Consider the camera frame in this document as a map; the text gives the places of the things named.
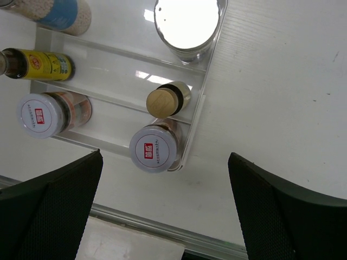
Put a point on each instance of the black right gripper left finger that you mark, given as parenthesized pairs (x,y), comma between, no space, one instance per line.
(45,217)

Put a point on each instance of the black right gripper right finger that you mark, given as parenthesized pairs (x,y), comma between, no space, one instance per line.
(282,220)

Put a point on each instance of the white-lid spice jar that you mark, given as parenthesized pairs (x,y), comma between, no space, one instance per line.
(158,146)
(45,115)

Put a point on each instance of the yellow-label sauce bottle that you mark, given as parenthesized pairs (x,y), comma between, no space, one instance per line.
(36,65)
(168,99)

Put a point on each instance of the tall blue-label shaker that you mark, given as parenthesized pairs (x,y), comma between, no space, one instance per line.
(187,28)
(68,16)

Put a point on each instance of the white divided tray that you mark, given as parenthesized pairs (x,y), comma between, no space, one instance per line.
(119,61)

